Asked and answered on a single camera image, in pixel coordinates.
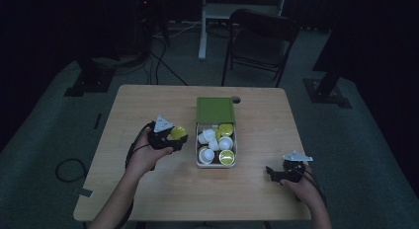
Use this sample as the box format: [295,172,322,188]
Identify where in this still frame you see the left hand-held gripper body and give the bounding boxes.
[146,114,176,151]

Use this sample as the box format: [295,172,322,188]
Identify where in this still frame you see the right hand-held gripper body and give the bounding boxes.
[278,150,314,184]

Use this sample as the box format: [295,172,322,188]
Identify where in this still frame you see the yellow-lidded coffee capsule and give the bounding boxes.
[169,125,188,141]

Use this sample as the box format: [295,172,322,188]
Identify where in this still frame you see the pile of coffee capsules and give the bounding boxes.
[197,122,236,166]

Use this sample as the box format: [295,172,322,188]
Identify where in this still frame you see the white box with green lid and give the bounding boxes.
[195,96,238,170]

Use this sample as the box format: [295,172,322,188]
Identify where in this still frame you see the person's right hand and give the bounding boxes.
[280,163,326,207]

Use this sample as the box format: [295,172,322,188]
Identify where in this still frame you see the person's left hand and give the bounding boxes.
[126,130,174,180]

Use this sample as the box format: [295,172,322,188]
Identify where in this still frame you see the black stand base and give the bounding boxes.
[63,56,117,98]
[302,77,353,110]

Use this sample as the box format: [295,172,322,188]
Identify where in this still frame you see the black folding chair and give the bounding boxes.
[220,8,301,89]

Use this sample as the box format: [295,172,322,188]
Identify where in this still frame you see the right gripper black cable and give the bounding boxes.
[302,168,328,207]

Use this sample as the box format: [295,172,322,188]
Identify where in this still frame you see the black floor cables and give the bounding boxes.
[144,38,189,87]

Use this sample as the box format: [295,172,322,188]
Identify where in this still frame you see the coiled black floor cable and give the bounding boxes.
[54,157,89,184]

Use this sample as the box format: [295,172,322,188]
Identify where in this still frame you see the white desk frame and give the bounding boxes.
[198,0,288,61]

